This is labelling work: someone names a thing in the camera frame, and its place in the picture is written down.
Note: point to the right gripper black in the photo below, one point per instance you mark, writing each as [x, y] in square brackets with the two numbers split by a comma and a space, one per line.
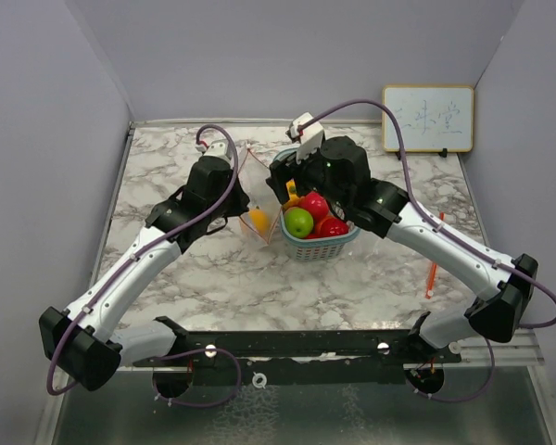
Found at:
[283, 171]

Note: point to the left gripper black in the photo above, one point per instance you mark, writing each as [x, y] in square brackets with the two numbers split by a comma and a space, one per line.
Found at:
[240, 203]

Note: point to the yellow orange toy peach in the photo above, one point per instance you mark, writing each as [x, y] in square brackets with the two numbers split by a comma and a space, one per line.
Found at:
[260, 220]

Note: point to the clear zip bag orange zipper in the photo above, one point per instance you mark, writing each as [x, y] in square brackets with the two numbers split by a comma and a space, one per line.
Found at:
[252, 173]

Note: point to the yellow toy bell pepper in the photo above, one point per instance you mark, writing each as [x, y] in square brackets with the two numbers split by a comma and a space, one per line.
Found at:
[293, 196]

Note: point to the green toy apple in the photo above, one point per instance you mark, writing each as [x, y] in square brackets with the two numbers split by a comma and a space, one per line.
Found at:
[298, 222]

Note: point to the red toy apple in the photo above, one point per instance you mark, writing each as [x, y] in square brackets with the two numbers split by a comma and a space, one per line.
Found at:
[315, 205]

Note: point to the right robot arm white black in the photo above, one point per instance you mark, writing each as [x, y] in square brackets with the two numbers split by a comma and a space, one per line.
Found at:
[339, 171]

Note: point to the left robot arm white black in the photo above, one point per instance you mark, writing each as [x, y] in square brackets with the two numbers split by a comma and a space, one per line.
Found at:
[84, 340]

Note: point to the red toy pepper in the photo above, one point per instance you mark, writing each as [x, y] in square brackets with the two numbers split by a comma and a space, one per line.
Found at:
[329, 226]

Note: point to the blue white plastic basket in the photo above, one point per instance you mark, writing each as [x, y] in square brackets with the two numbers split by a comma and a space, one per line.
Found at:
[316, 249]

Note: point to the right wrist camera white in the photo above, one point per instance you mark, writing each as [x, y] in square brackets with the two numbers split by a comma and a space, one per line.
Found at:
[308, 137]

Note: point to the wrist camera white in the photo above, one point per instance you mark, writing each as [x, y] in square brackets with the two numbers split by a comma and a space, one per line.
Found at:
[218, 148]
[308, 137]

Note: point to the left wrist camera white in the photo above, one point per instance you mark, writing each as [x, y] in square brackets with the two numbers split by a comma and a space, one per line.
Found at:
[218, 148]

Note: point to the small whiteboard wooden frame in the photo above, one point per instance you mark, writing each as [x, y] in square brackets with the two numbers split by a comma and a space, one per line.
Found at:
[433, 118]

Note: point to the black mounting rail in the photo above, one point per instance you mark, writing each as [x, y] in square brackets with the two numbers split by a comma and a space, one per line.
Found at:
[316, 357]

